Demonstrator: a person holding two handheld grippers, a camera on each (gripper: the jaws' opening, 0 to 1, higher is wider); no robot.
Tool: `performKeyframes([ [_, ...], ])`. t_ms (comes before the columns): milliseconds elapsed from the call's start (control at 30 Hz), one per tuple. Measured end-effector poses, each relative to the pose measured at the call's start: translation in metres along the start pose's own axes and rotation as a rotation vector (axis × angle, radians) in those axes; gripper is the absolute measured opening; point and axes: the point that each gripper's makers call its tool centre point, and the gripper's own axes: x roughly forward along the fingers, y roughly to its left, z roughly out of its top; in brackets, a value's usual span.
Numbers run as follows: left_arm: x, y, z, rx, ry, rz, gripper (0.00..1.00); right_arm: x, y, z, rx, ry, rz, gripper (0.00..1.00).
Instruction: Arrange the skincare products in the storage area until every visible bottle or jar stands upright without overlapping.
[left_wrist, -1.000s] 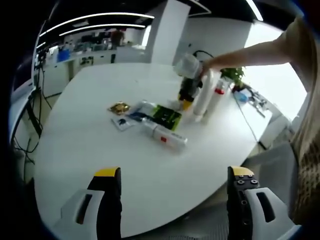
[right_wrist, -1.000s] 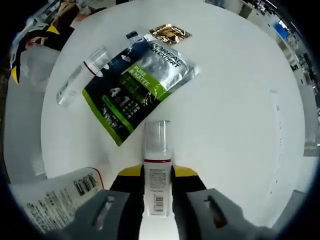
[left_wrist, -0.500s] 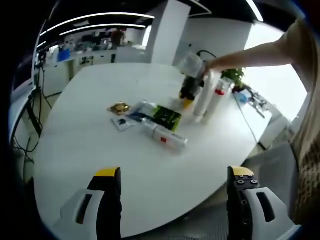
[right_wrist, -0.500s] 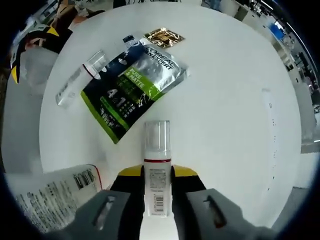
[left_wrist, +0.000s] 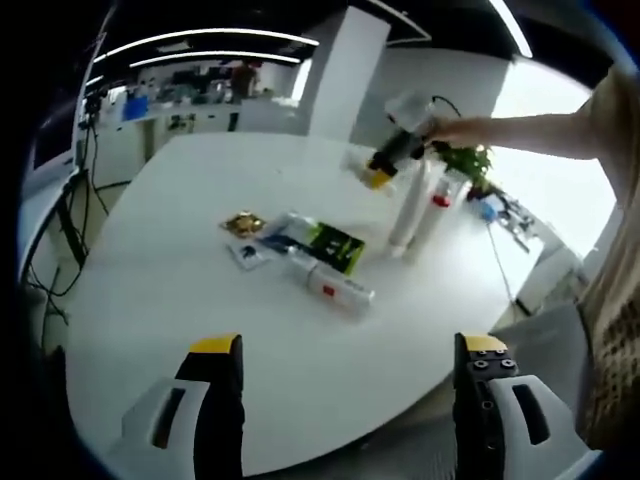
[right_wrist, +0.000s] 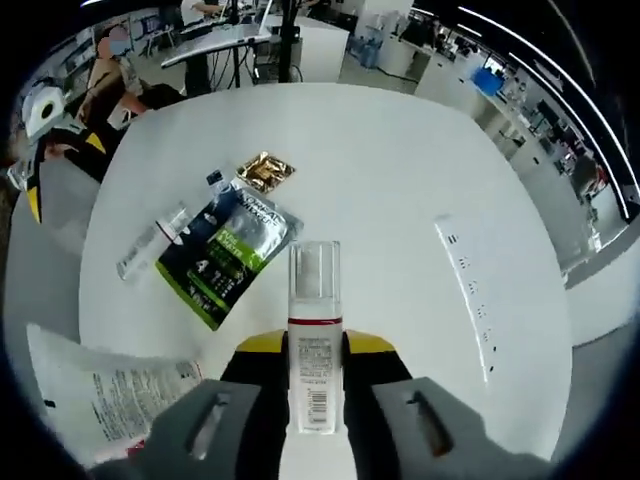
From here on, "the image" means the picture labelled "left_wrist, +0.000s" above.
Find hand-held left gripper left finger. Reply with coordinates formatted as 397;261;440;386
107;332;246;480

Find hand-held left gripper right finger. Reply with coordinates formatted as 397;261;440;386
452;331;576;480

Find white skincare tube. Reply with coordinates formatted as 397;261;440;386
388;163;432;257

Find white skincare bottle red collar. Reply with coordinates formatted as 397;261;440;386
413;176;462;264

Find green black skincare sachet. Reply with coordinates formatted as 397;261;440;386
303;222;367;277

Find small white skincare sachet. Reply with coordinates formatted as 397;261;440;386
223;241;267;272

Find gold skincare sachet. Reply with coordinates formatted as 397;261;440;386
217;211;267;237

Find blue storage bin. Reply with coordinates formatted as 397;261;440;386
123;96;152;122

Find person's right hand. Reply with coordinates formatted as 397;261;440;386
428;116;482;150

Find potted green plant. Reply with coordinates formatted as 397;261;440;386
438;143;497;202

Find black tools pile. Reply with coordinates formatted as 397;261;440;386
493;193;534;246

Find person's patterned top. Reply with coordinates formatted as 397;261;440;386
573;63;640;452

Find white counter cabinets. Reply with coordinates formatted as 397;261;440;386
78;98;312;167

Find black laptop stand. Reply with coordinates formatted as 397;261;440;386
48;168;97;267

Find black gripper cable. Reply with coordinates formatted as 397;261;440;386
431;93;465;122

